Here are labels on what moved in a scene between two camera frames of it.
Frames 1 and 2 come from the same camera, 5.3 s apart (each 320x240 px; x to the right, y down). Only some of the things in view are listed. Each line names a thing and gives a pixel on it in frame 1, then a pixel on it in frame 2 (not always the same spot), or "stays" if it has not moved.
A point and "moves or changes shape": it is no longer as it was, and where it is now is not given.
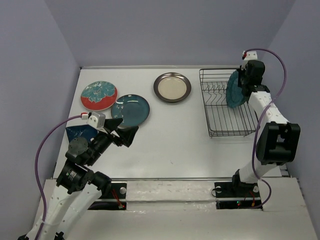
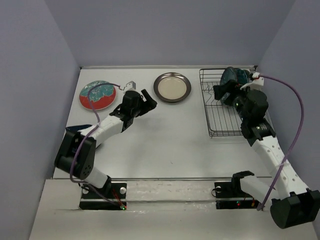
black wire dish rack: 222,119 stays
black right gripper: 241,71 → 221,90
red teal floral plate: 99,95 stays
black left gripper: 127,135 → 147,106
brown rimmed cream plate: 172,87 stays
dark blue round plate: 133,110 moves or changes shape
